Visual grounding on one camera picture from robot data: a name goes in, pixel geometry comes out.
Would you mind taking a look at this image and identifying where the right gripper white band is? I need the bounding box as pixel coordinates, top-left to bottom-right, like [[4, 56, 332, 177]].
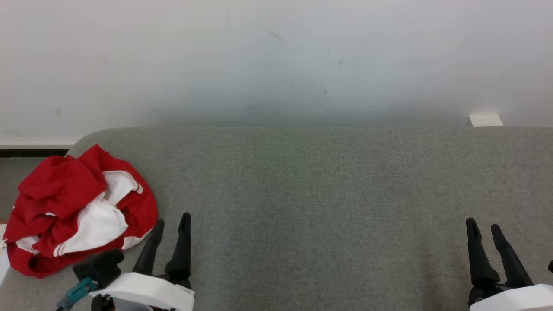
[[466, 218, 553, 311]]

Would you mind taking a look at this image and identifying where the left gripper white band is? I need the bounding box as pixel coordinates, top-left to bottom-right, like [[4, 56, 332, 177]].
[[89, 213, 196, 311]]

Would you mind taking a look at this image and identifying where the red shorts white side stripe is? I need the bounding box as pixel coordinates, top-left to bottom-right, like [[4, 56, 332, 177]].
[[3, 145, 159, 279]]

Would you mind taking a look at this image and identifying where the grey fabric sofa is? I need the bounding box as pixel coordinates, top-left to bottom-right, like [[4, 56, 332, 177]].
[[0, 126, 553, 311]]

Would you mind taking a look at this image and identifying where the white skirting board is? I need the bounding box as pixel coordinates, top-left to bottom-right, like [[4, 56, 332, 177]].
[[0, 140, 79, 150]]

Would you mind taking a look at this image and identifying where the teal left cable plug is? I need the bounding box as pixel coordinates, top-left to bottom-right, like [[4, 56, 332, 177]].
[[55, 277, 98, 311]]

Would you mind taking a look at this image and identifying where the white wall box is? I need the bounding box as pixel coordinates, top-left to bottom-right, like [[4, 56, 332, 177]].
[[469, 115, 504, 127]]

